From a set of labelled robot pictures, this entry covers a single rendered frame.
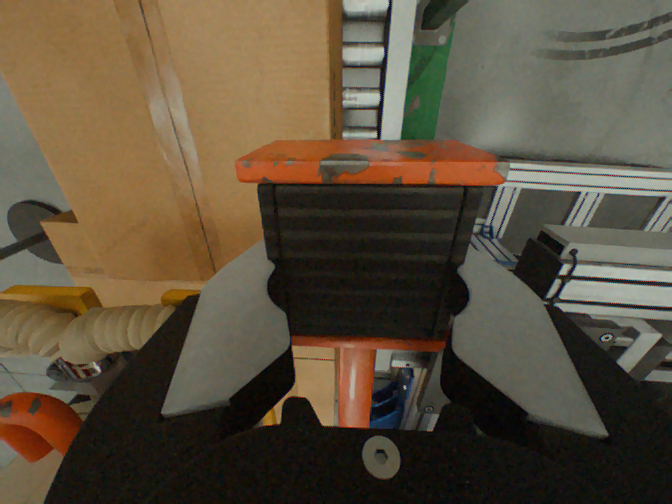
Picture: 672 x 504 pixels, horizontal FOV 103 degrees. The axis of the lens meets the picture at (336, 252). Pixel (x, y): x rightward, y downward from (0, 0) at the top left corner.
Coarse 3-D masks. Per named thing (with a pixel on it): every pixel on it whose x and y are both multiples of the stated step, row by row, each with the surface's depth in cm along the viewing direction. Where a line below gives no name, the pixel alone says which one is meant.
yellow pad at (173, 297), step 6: (168, 294) 30; (174, 294) 30; (180, 294) 30; (186, 294) 30; (192, 294) 30; (162, 300) 30; (168, 300) 30; (174, 300) 30; (180, 300) 29; (174, 306) 30; (270, 414) 40; (264, 420) 40; (270, 420) 40; (276, 420) 43; (258, 426) 40
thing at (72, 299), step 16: (16, 288) 31; (32, 288) 31; (48, 288) 31; (64, 288) 31; (80, 288) 31; (48, 304) 31; (64, 304) 31; (80, 304) 30; (96, 304) 32; (48, 368) 32
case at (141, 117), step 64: (0, 0) 29; (64, 0) 29; (128, 0) 28; (192, 0) 28; (256, 0) 28; (320, 0) 27; (0, 64) 32; (64, 64) 32; (128, 64) 31; (192, 64) 31; (256, 64) 30; (320, 64) 30; (64, 128) 35; (128, 128) 35; (192, 128) 34; (256, 128) 34; (320, 128) 33; (64, 192) 40; (128, 192) 39; (192, 192) 38; (256, 192) 38; (128, 256) 44; (192, 256) 44
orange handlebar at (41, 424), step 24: (360, 360) 15; (360, 384) 16; (0, 408) 20; (24, 408) 20; (48, 408) 21; (360, 408) 17; (0, 432) 21; (24, 432) 22; (48, 432) 21; (72, 432) 22; (24, 456) 23
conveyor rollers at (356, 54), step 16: (352, 0) 57; (368, 0) 57; (384, 0) 57; (352, 16) 60; (368, 16) 59; (384, 16) 59; (352, 48) 61; (368, 48) 61; (352, 64) 64; (368, 64) 63; (352, 96) 66; (368, 96) 66; (352, 128) 70; (368, 128) 70
